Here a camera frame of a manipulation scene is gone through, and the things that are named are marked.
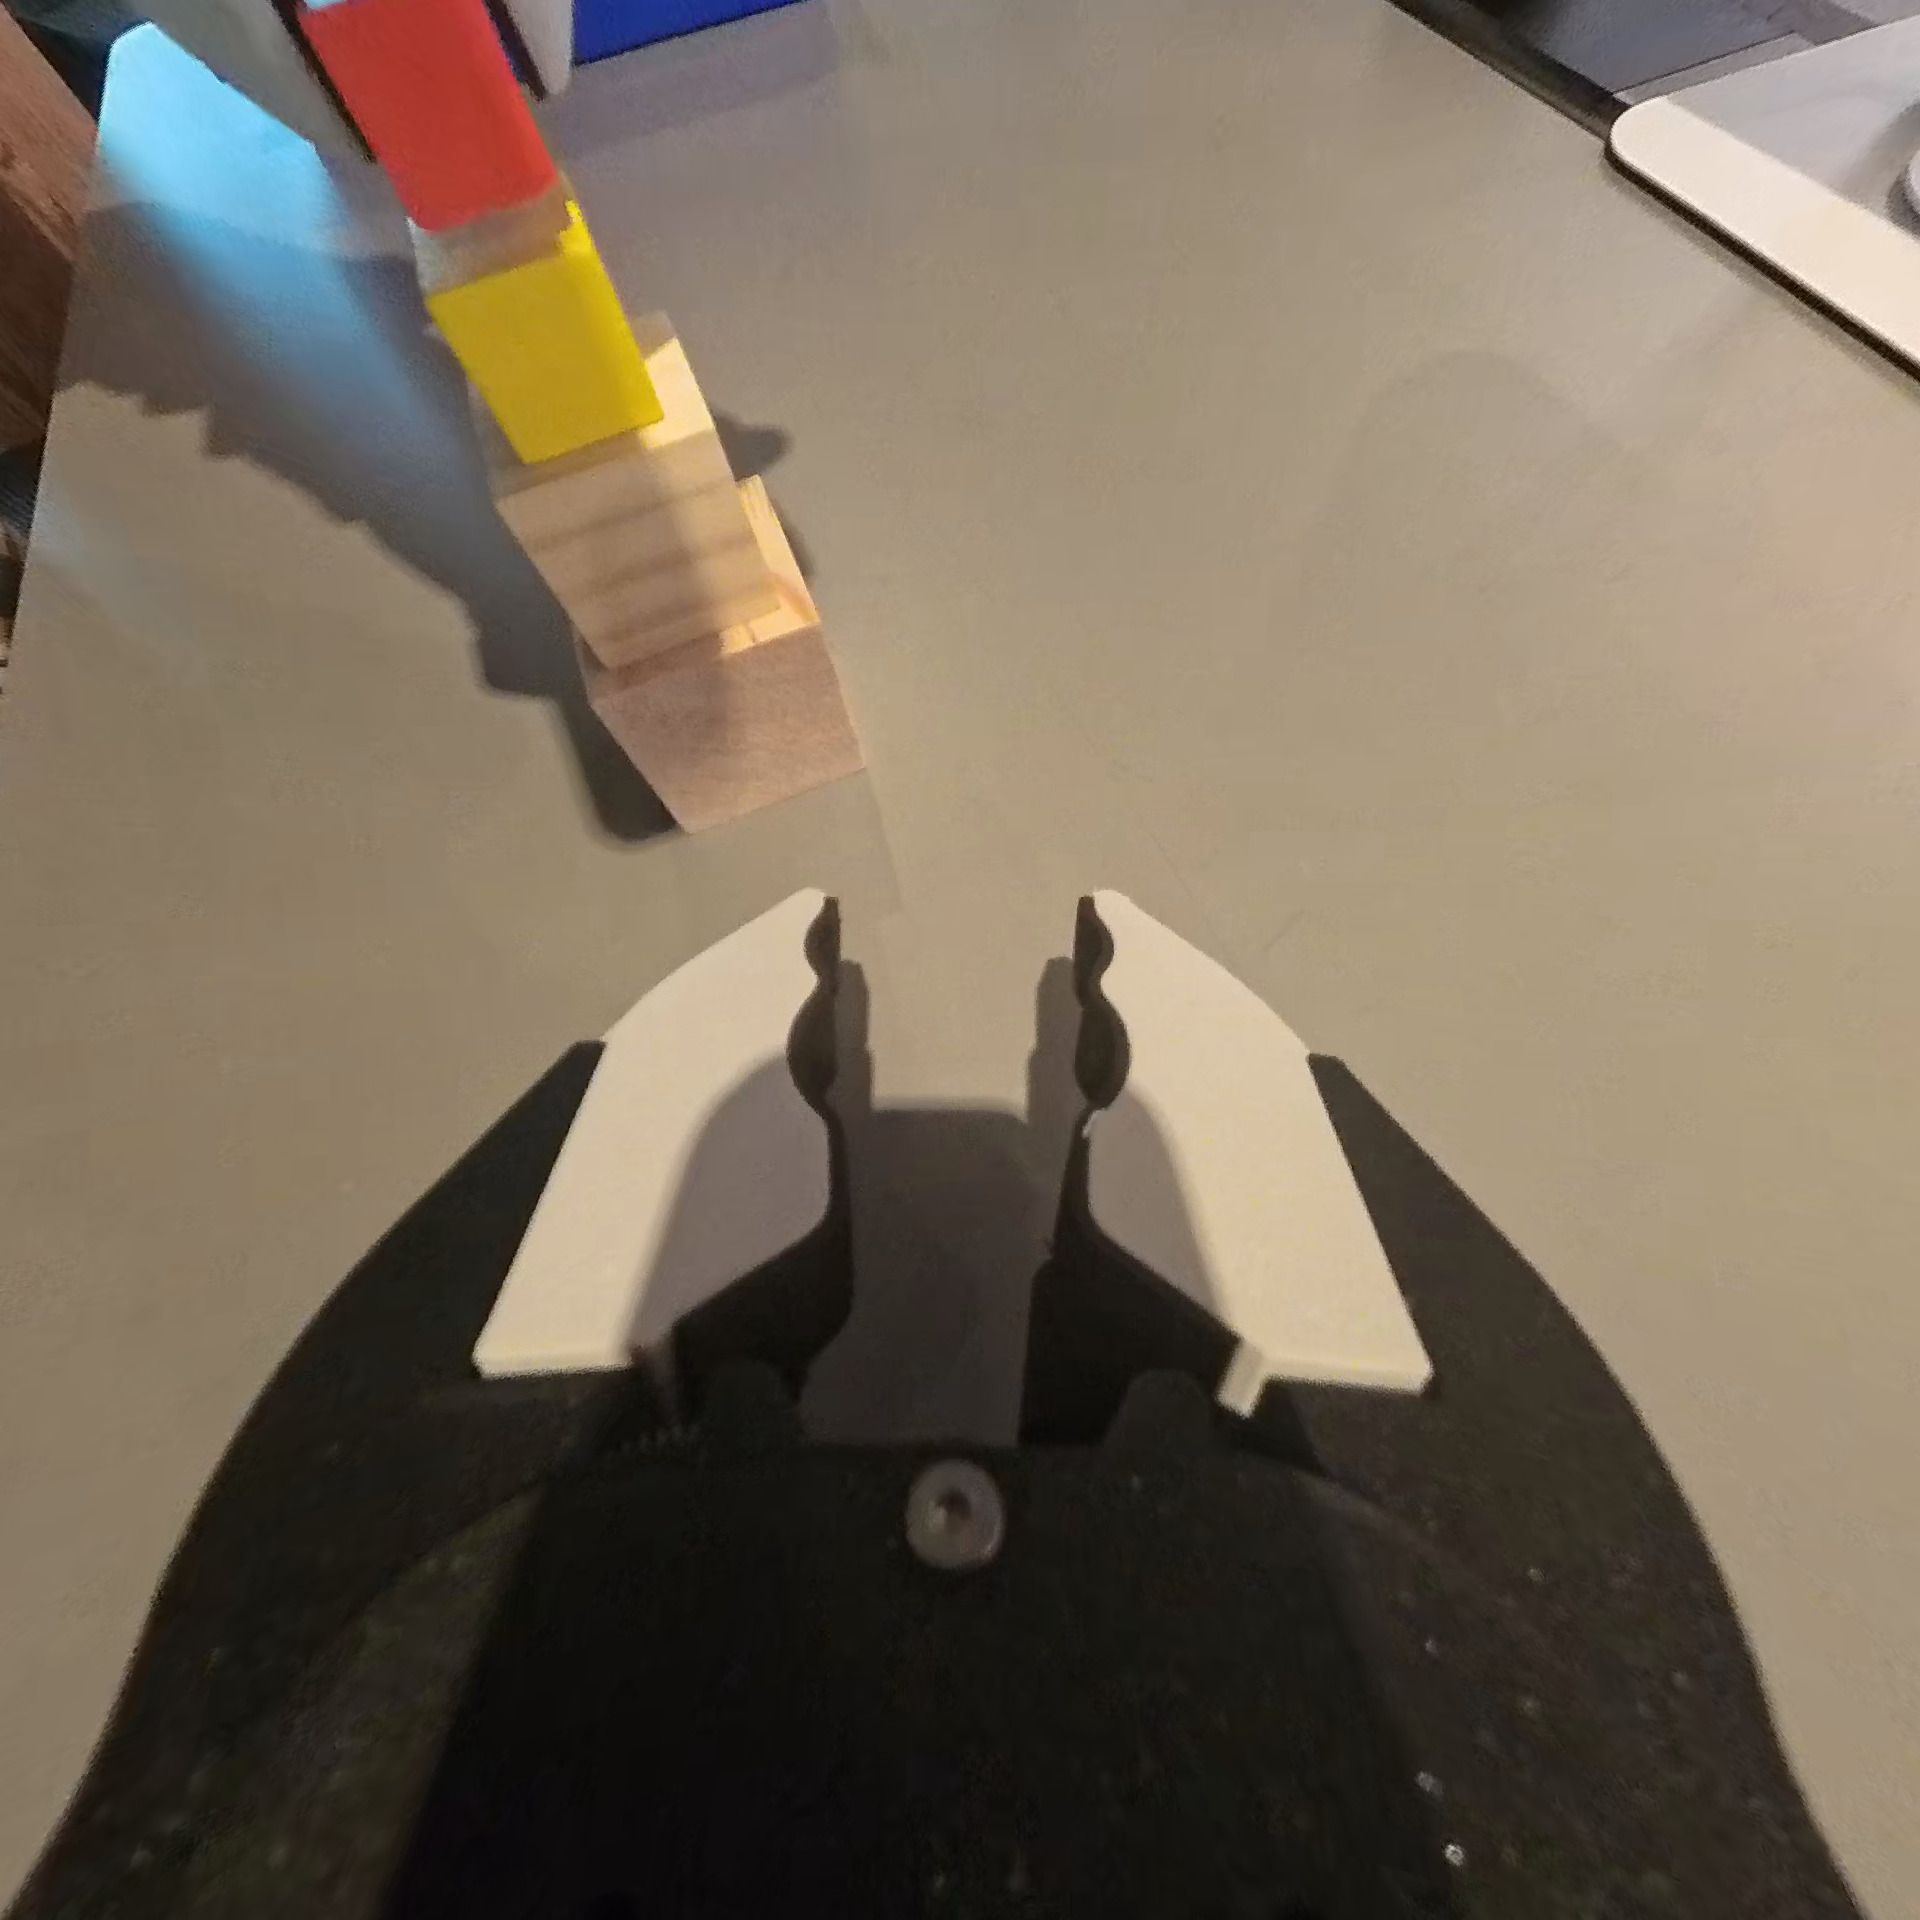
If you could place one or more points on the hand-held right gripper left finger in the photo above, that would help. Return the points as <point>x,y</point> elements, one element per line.
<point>630,1200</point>

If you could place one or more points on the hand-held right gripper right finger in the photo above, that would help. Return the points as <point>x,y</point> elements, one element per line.
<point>1245,1200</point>

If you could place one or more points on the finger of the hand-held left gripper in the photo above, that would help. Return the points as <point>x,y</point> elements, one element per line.
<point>240,38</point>
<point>542,38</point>

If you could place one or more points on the small red wooden cube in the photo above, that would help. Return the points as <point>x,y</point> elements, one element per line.
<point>436,106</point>

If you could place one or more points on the yellow wooden cube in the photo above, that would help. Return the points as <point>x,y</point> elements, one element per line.
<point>548,347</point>

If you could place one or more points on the large natural wooden cube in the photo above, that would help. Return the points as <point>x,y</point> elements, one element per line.
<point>750,735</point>

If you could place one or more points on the medium natural wooden cube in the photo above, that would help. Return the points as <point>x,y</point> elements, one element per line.
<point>630,540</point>

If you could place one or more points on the large blue plastic bin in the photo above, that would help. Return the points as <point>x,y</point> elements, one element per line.
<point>676,24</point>

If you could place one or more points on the brown wooden cabinet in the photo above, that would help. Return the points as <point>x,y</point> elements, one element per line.
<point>37,224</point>

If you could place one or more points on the white tablet stand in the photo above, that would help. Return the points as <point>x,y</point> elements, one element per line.
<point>1770,166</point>

